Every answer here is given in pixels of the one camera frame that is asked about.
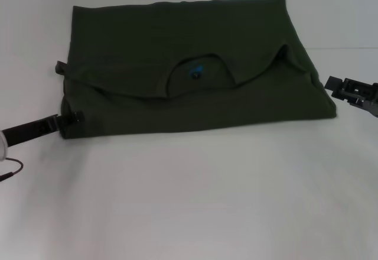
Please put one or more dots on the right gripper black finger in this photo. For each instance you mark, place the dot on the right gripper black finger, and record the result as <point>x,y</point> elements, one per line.
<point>364,103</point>
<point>351,86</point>

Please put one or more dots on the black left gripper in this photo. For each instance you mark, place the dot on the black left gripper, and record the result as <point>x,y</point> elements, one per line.
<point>29,131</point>

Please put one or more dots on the dark green FREE t-shirt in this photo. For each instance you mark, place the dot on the dark green FREE t-shirt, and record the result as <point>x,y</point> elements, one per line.
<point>189,79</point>

